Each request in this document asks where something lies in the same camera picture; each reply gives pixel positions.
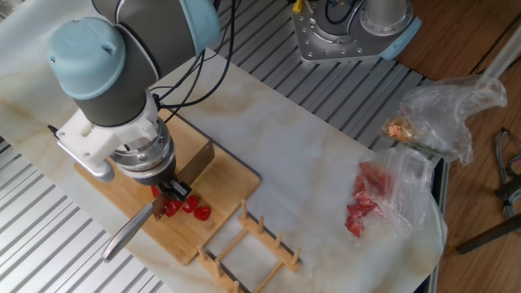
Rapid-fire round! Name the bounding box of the black base cable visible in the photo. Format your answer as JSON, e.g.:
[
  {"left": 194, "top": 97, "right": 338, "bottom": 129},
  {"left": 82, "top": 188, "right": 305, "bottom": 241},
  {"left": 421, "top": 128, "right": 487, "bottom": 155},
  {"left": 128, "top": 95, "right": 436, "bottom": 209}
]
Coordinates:
[{"left": 324, "top": 0, "right": 363, "bottom": 24}]

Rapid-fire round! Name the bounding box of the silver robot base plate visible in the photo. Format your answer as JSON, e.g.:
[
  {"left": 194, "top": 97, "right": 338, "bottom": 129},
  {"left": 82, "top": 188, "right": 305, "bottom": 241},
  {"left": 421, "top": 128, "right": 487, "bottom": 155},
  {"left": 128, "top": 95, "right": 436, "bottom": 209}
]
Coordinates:
[{"left": 291, "top": 0, "right": 422, "bottom": 64}]

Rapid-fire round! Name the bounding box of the dark metal bar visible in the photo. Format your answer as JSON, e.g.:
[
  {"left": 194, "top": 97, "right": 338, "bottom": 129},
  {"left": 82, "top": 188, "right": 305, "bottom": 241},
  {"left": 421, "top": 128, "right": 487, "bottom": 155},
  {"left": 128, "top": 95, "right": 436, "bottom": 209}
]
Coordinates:
[{"left": 455, "top": 213, "right": 521, "bottom": 256}]

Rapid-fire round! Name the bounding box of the bamboo cutting board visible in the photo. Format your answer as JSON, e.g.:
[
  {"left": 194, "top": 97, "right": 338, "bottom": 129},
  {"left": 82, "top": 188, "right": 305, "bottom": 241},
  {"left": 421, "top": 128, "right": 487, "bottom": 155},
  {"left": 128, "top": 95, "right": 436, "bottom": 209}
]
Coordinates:
[{"left": 74, "top": 109, "right": 261, "bottom": 266}]

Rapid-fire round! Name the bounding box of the grey cable bundle on floor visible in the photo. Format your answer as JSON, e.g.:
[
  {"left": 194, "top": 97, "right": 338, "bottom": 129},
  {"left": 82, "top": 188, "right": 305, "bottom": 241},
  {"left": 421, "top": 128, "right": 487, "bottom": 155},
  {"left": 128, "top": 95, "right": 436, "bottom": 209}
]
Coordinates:
[{"left": 494, "top": 128, "right": 521, "bottom": 221}]

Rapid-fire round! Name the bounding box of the aluminium profile beam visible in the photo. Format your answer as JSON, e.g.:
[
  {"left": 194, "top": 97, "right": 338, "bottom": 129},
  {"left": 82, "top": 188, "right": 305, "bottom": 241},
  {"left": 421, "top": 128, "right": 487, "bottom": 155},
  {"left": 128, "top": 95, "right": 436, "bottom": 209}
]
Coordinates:
[{"left": 482, "top": 24, "right": 521, "bottom": 81}]

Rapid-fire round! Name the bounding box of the marble pattern table mat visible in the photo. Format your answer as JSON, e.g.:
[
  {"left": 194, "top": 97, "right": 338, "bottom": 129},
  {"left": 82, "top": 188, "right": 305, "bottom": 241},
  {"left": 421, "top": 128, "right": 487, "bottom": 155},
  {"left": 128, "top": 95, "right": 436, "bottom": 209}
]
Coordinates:
[{"left": 0, "top": 0, "right": 449, "bottom": 293}]

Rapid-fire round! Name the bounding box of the wooden peg rack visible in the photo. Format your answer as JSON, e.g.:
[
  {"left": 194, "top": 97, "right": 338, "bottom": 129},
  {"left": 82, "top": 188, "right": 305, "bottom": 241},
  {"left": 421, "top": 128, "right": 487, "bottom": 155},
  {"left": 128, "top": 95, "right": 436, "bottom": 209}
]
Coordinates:
[{"left": 196, "top": 199, "right": 303, "bottom": 293}]

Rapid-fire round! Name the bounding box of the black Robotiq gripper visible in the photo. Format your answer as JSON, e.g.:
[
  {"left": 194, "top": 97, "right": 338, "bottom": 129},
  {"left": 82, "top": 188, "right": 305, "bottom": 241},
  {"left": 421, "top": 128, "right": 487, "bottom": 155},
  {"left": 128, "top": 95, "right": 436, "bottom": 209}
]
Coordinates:
[{"left": 132, "top": 158, "right": 193, "bottom": 204}]

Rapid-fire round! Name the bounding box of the steel kitchen knife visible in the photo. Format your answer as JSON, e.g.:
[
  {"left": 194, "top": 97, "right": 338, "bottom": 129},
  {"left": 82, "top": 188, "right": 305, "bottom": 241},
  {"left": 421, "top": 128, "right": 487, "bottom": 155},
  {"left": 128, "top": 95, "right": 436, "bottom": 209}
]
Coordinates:
[{"left": 100, "top": 140, "right": 216, "bottom": 264}]

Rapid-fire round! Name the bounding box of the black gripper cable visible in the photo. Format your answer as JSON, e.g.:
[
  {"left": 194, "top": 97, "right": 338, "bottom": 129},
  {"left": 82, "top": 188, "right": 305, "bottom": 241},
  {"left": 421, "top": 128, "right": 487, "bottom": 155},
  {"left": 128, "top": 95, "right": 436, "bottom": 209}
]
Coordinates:
[{"left": 150, "top": 50, "right": 207, "bottom": 123}]

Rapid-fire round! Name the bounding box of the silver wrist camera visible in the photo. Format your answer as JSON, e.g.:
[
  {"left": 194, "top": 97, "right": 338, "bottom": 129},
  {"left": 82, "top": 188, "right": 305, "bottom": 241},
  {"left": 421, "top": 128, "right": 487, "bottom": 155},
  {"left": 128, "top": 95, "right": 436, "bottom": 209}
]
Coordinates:
[{"left": 56, "top": 140, "right": 116, "bottom": 183}]

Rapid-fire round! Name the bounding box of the clear bag with chili pieces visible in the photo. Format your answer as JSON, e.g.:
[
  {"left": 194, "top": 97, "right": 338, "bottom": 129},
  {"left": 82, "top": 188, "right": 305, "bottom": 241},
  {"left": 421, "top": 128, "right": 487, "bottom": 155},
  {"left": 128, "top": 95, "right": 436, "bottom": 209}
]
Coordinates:
[{"left": 344, "top": 146, "right": 448, "bottom": 245}]

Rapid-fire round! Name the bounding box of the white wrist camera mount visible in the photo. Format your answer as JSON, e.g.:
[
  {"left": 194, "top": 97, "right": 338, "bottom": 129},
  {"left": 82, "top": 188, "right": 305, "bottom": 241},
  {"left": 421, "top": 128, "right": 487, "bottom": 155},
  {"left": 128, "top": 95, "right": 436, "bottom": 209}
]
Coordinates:
[{"left": 55, "top": 91, "right": 162, "bottom": 168}]

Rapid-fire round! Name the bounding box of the large red chili chunk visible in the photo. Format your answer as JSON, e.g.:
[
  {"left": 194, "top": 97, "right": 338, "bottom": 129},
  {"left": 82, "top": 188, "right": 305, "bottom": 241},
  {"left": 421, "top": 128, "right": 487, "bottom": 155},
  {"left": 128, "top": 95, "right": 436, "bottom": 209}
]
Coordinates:
[{"left": 164, "top": 198, "right": 183, "bottom": 218}]

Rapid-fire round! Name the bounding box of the black camera cable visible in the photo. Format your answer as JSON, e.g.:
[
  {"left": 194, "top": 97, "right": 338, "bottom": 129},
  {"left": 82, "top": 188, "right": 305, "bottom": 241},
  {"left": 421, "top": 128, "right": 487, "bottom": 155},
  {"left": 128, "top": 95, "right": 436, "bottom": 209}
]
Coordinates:
[{"left": 160, "top": 0, "right": 238, "bottom": 110}]

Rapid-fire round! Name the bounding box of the clear bag with orange scraps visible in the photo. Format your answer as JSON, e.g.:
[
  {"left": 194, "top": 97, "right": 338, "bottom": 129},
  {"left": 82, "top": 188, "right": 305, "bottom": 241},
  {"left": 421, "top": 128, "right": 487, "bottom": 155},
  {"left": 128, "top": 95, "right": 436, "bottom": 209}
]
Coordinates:
[{"left": 381, "top": 73, "right": 508, "bottom": 166}]

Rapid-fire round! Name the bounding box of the red chili slice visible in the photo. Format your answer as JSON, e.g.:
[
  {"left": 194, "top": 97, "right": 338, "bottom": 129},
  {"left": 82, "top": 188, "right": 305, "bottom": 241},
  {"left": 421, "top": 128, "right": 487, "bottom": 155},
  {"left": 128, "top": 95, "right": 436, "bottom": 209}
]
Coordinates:
[{"left": 182, "top": 194, "right": 200, "bottom": 214}]

